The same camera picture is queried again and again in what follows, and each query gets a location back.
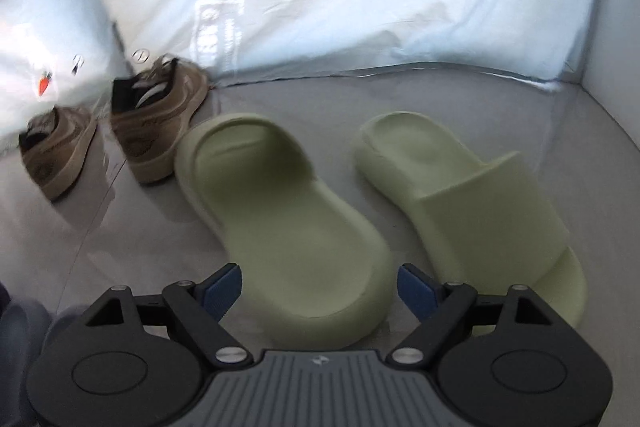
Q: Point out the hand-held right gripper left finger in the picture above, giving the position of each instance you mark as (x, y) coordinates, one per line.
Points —
(220, 291)

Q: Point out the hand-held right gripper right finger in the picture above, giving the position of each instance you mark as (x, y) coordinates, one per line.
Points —
(419, 292)

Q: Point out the tan sneaker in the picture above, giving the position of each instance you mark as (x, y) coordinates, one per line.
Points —
(55, 157)
(155, 132)

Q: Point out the grey slide sandal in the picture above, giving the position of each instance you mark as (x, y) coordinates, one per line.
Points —
(20, 357)

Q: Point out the green slide sandal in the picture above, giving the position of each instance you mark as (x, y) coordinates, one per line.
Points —
(300, 247)
(480, 207)

